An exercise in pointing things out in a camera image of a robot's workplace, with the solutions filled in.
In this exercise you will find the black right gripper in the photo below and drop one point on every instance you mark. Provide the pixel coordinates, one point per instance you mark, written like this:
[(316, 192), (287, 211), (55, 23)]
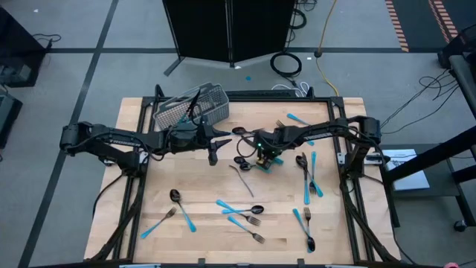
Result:
[(284, 139)]

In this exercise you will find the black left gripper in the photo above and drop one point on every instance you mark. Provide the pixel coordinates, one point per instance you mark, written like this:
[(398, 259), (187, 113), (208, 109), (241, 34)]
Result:
[(186, 137)]

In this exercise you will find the silver spoon bowl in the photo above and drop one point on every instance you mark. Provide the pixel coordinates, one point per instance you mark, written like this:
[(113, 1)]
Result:
[(300, 161)]

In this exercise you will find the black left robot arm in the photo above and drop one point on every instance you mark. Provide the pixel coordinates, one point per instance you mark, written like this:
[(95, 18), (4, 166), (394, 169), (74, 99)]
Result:
[(111, 139)]

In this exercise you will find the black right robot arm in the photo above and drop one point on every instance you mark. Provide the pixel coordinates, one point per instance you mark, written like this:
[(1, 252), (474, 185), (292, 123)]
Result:
[(320, 136)]

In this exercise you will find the grey mesh cutlery basket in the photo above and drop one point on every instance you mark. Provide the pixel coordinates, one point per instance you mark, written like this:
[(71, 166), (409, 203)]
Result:
[(215, 108)]

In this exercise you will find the black ventilated bar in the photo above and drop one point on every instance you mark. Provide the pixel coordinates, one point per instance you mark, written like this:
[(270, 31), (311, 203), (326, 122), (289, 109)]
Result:
[(267, 94)]

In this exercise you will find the black folding partition screen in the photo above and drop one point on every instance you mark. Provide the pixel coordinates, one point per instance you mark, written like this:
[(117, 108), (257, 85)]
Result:
[(201, 30)]

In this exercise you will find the white paper sheet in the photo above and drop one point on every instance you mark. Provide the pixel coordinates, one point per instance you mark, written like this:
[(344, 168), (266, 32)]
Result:
[(409, 178)]

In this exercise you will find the black metal stand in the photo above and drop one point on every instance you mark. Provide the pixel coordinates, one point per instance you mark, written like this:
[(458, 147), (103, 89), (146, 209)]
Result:
[(446, 149)]

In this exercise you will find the black mat orange striped edge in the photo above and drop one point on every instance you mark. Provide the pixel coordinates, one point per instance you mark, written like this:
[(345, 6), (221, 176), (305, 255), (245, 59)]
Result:
[(461, 15), (416, 22)]

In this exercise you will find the dark equipment box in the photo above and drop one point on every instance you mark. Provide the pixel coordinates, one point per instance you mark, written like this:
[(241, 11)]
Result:
[(9, 115)]

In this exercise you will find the black equipment rack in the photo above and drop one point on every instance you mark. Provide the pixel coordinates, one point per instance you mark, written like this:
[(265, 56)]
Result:
[(457, 44)]

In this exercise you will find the pink object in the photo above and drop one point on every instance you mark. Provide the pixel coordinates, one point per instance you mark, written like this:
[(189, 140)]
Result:
[(451, 265)]

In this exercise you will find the black cabinet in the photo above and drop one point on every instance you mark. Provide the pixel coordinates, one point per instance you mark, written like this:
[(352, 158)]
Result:
[(18, 41)]

